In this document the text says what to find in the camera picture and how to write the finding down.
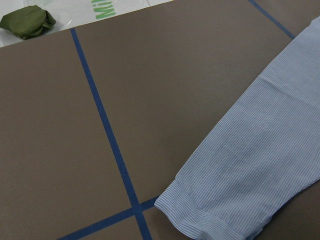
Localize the light blue striped shirt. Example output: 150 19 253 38
154 18 320 240

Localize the clear plastic bag green print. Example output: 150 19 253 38
22 0 173 30

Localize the green folded cloth pouch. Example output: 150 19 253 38
0 5 56 40

